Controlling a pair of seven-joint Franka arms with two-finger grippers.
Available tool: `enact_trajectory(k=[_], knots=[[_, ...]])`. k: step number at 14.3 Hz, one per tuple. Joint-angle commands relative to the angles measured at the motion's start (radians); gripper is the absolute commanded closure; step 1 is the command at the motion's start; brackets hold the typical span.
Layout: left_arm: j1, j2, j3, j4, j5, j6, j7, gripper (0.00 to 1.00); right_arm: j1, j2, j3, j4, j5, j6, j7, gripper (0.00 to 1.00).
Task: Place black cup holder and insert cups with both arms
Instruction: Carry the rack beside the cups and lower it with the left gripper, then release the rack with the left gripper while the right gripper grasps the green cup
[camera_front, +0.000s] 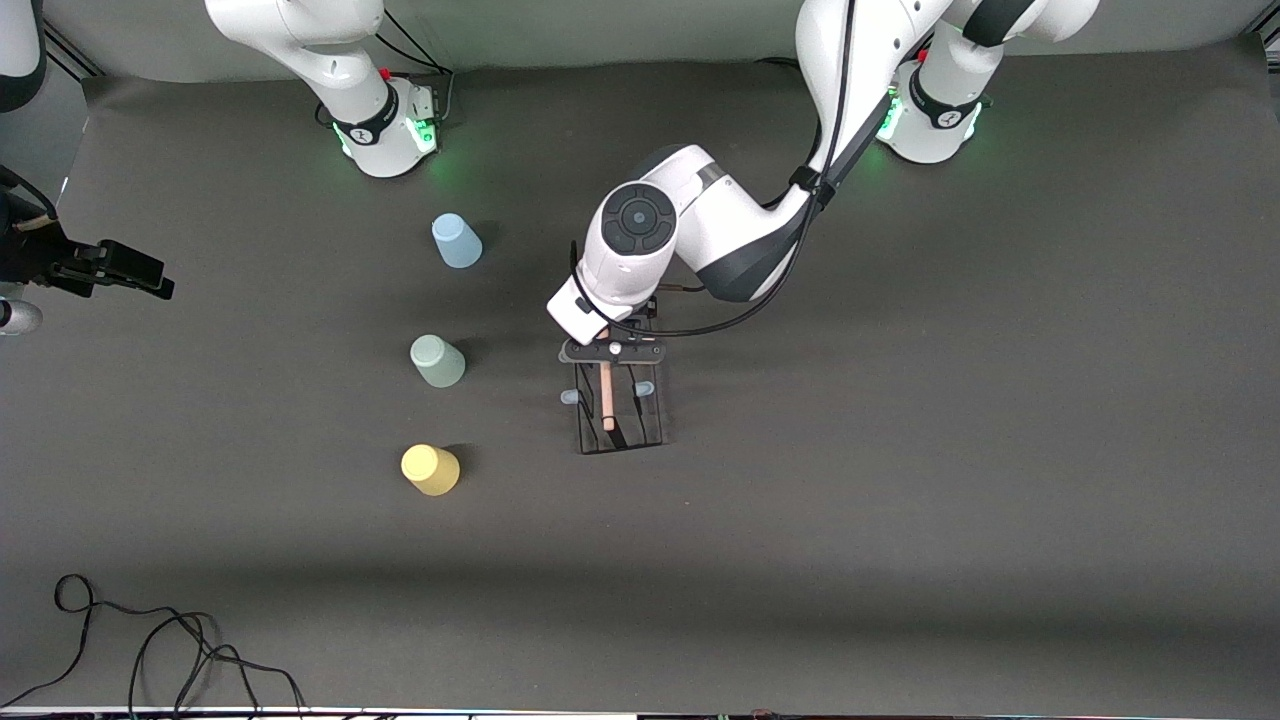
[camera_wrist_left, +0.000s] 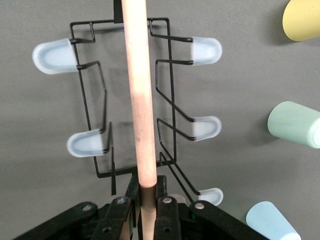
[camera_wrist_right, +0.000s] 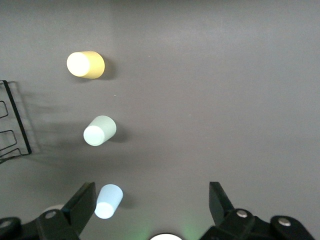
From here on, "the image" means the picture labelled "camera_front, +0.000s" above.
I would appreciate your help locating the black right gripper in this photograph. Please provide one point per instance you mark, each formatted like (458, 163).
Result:
(28, 255)

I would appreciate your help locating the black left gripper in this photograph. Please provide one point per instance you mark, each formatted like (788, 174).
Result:
(652, 312)

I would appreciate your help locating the pale green plastic cup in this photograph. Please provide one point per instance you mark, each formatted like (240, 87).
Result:
(438, 362)

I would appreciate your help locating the yellow plastic cup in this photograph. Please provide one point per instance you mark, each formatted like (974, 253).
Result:
(430, 470)

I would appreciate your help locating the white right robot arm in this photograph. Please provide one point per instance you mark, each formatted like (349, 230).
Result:
(300, 30)

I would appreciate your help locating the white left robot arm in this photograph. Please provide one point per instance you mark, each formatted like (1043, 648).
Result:
(720, 215)

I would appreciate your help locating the light blue plastic cup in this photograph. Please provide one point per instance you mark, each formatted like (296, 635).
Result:
(457, 243)

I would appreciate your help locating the dark grey table mat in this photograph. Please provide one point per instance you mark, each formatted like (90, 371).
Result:
(900, 500)

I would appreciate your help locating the aluminium frame rail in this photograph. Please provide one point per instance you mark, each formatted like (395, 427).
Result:
(70, 52)
(1270, 40)

